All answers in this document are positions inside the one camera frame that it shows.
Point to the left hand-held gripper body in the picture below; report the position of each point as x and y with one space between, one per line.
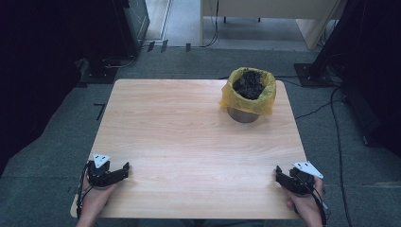
99 171

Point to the yellow plastic trash bag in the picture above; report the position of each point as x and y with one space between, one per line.
239 101

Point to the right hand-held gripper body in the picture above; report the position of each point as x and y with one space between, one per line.
301 181

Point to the dark crumpled waste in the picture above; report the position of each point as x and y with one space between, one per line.
249 83

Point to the dark curtain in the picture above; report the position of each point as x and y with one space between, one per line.
372 63
41 63

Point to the round metal trash bin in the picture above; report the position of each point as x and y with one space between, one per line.
242 116

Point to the black cabinet with glass side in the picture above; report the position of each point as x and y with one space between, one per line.
137 22

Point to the person's left hand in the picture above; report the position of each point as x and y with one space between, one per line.
96 198

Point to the small black floor bracket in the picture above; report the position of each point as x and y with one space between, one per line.
164 46
188 47
151 46

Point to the beige wooden desk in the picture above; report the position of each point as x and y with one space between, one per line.
271 8

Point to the person's right hand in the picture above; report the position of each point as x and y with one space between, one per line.
307 205

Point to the black stand base plate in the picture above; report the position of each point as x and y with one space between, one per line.
99 75
315 77

